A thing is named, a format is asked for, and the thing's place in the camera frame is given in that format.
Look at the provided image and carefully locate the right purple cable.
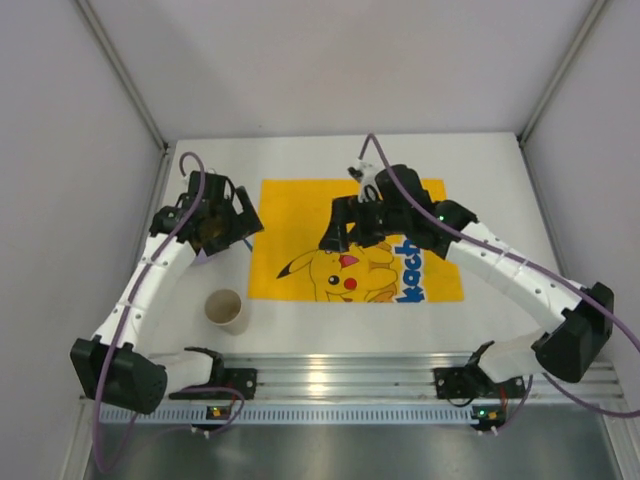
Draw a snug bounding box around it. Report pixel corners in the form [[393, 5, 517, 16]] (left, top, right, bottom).
[[359, 132, 640, 419]]

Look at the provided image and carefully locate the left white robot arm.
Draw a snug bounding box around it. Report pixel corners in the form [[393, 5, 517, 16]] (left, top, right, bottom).
[[70, 171, 264, 414]]

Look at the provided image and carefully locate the right aluminium frame post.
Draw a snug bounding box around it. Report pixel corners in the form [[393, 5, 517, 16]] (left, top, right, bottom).
[[517, 0, 611, 149]]

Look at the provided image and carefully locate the perforated cable duct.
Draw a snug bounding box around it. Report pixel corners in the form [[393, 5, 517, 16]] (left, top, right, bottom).
[[136, 403, 505, 428]]

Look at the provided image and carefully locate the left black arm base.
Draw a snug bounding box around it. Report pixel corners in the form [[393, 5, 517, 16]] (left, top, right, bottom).
[[165, 347, 257, 400]]

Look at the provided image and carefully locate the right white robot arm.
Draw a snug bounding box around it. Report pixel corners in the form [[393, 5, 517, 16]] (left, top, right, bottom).
[[319, 161, 614, 392]]

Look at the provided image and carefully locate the beige paper cup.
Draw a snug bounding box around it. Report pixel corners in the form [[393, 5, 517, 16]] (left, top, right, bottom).
[[204, 289, 249, 336]]

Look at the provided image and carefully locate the left aluminium frame post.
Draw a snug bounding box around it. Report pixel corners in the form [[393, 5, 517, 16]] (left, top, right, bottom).
[[71, 0, 168, 151]]

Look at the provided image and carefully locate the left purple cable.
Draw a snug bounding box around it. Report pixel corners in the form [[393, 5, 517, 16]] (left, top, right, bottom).
[[93, 151, 246, 474]]

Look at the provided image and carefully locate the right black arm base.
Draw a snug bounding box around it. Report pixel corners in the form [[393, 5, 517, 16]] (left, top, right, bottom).
[[433, 341, 525, 408]]

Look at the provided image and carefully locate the yellow Pikachu placemat cloth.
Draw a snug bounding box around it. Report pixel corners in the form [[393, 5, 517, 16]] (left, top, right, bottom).
[[248, 179, 464, 303]]

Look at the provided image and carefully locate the aluminium frame post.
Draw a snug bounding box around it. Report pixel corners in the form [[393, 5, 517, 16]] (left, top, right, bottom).
[[71, 0, 168, 151], [517, 0, 611, 149]]

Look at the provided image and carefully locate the aluminium front rail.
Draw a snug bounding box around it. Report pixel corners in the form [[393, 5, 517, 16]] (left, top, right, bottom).
[[78, 352, 624, 404]]

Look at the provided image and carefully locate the purple cable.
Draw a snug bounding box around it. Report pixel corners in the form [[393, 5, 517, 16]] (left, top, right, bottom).
[[93, 151, 246, 474], [359, 132, 640, 419]]

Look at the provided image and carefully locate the lilac plastic plate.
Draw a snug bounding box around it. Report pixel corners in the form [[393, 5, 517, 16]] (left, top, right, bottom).
[[193, 250, 212, 265]]

